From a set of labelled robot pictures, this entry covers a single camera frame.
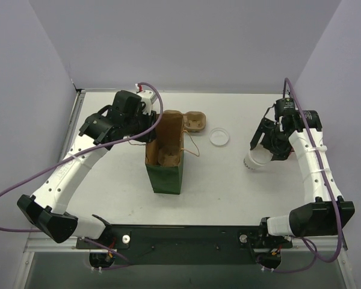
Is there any clear plastic lid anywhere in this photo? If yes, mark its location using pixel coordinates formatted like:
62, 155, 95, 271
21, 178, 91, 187
209, 128, 230, 147
249, 144, 273, 166

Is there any green paper bag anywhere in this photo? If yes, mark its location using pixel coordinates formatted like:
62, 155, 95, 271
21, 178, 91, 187
145, 110, 187, 195

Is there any white paper cup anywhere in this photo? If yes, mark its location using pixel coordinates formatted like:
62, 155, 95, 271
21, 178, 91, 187
243, 153, 261, 170

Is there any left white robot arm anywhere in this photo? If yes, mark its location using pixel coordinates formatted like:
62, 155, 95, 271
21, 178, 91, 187
17, 89, 160, 248

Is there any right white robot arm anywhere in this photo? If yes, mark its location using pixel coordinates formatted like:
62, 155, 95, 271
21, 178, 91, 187
244, 98, 355, 237

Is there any brown cardboard cup carrier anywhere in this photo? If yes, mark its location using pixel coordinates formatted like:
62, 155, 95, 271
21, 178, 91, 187
184, 111, 206, 132

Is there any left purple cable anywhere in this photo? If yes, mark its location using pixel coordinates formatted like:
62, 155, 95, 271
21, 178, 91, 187
0, 81, 164, 270

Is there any purple cable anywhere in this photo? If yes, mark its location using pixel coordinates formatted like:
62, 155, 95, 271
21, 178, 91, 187
0, 81, 164, 270
258, 77, 347, 273

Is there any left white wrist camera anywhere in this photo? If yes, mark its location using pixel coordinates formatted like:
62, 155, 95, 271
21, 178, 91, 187
135, 83, 157, 114

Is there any aluminium rail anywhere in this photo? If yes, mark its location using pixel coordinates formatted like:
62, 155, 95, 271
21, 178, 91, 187
24, 234, 338, 253

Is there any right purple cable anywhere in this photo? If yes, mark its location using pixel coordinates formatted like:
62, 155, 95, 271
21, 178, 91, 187
258, 77, 347, 273

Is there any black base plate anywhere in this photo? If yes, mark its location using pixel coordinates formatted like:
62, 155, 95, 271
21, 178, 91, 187
75, 224, 295, 267

